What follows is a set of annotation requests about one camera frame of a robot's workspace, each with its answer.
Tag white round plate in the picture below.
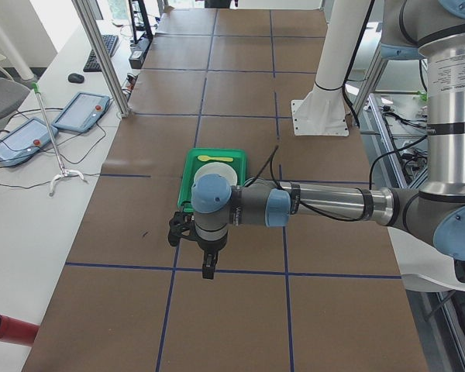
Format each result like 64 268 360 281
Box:
194 162 238 185

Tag black computer mouse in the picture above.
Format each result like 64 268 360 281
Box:
67 73 84 84

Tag reacher grabber stick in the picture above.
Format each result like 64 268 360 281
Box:
32 82 88 197

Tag black keyboard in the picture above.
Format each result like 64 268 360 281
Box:
82 34 119 73

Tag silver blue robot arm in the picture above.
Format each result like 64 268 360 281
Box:
190 1 465 282

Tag yellow plastic spoon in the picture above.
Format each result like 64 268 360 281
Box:
197 155 233 163

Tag aluminium frame post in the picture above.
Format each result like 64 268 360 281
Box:
72 0 130 118

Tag blue teach pendant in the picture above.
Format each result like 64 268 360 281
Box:
51 91 110 133
0 118 51 167

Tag blue teach pendant far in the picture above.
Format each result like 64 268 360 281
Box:
51 91 110 133

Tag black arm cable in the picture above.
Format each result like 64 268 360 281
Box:
243 144 373 222

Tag green plastic tray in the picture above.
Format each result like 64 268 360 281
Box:
177 148 247 212

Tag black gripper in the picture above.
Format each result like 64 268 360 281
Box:
198 236 228 279

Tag red cylinder tube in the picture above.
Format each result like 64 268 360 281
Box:
0 315 39 347

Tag blue teach pendant near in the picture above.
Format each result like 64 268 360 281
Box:
0 118 51 167

